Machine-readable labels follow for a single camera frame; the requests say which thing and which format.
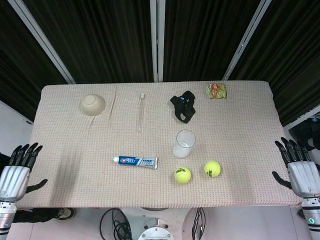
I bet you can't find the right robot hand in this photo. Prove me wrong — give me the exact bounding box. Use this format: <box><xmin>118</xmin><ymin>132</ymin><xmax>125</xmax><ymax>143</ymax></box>
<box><xmin>271</xmin><ymin>136</ymin><xmax>320</xmax><ymax>200</ymax></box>

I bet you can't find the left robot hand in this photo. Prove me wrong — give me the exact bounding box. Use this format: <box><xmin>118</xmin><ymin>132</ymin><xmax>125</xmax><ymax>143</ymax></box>
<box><xmin>0</xmin><ymin>142</ymin><xmax>49</xmax><ymax>202</ymax></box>

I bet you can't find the yellow tennis ball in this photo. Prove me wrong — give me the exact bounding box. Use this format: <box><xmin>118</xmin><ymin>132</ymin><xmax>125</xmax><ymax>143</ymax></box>
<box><xmin>203</xmin><ymin>160</ymin><xmax>222</xmax><ymax>178</ymax></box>
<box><xmin>174</xmin><ymin>166</ymin><xmax>192</xmax><ymax>185</ymax></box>

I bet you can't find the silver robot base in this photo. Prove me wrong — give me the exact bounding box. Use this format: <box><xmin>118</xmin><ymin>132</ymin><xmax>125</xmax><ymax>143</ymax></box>
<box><xmin>120</xmin><ymin>207</ymin><xmax>196</xmax><ymax>240</ymax></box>

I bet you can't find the clear plastic cup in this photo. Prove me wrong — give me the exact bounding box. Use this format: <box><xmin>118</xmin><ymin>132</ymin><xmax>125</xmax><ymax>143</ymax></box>
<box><xmin>173</xmin><ymin>129</ymin><xmax>197</xmax><ymax>160</ymax></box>

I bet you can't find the beige upturned bowl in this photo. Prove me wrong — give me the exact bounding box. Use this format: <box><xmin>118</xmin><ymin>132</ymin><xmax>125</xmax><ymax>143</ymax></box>
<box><xmin>79</xmin><ymin>93</ymin><xmax>106</xmax><ymax>117</ymax></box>

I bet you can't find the green snack packet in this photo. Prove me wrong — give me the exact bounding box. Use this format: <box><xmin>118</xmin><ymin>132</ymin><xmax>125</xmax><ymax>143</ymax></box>
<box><xmin>205</xmin><ymin>82</ymin><xmax>228</xmax><ymax>100</ymax></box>

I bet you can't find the blue white toothpaste tube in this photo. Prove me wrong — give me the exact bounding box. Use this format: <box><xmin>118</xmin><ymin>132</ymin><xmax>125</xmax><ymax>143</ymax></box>
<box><xmin>112</xmin><ymin>155</ymin><xmax>159</xmax><ymax>171</ymax></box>

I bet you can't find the clear glass test tube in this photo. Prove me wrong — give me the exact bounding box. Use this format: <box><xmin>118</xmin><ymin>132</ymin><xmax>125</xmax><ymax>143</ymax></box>
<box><xmin>136</xmin><ymin>92</ymin><xmax>146</xmax><ymax>133</ymax></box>

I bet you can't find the beige checked tablecloth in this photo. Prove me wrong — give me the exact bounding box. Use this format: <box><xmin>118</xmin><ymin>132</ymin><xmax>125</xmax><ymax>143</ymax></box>
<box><xmin>15</xmin><ymin>80</ymin><xmax>303</xmax><ymax>209</ymax></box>

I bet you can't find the black curtain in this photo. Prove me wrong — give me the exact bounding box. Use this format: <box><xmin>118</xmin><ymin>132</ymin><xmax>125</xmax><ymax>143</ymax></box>
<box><xmin>0</xmin><ymin>0</ymin><xmax>320</xmax><ymax>127</ymax></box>

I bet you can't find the black cable coil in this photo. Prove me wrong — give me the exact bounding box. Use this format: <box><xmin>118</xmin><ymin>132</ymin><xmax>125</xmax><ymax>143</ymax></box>
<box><xmin>99</xmin><ymin>208</ymin><xmax>135</xmax><ymax>240</ymax></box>

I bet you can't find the black cable bundle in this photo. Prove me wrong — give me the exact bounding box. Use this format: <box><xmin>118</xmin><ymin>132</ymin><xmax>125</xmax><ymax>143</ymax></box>
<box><xmin>191</xmin><ymin>207</ymin><xmax>207</xmax><ymax>240</ymax></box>

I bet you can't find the white metal frame post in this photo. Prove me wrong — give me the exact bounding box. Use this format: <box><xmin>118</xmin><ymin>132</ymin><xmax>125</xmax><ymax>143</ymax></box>
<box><xmin>149</xmin><ymin>0</ymin><xmax>166</xmax><ymax>83</ymax></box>
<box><xmin>221</xmin><ymin>0</ymin><xmax>269</xmax><ymax>81</ymax></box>
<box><xmin>6</xmin><ymin>0</ymin><xmax>76</xmax><ymax>85</ymax></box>

